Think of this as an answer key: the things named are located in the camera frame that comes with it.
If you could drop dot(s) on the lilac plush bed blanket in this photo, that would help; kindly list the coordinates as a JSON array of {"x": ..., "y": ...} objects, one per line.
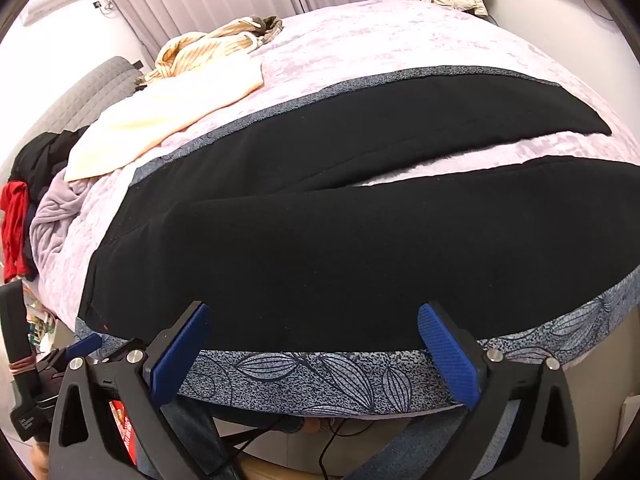
[{"x": 312, "y": 52}]

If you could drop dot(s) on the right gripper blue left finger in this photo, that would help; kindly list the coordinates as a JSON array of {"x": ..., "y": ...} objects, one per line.
[{"x": 85, "y": 441}]

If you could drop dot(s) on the black pants with patterned trim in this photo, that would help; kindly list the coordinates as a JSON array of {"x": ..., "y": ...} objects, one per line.
[{"x": 316, "y": 228}]

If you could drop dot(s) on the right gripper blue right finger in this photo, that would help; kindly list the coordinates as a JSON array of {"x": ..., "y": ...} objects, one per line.
[{"x": 542, "y": 442}]

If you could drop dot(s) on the lilac crumpled garment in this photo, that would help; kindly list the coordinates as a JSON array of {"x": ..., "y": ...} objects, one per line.
[{"x": 59, "y": 206}]

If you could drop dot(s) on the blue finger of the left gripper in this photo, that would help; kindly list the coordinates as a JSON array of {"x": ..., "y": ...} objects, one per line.
[{"x": 83, "y": 347}]

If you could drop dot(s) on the grey quilted headboard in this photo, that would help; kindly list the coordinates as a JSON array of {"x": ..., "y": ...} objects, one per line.
[{"x": 109, "y": 83}]

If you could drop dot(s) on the peach cream towel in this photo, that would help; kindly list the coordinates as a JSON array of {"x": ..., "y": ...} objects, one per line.
[{"x": 131, "y": 127}]

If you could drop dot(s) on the yellow striped garment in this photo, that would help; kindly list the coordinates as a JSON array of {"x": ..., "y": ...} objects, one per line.
[{"x": 193, "y": 50}]

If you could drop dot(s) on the black clothes pile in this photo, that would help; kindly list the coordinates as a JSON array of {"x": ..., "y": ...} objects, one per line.
[{"x": 42, "y": 158}]

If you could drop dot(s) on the red garment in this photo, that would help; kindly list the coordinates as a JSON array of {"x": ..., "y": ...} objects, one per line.
[{"x": 14, "y": 205}]

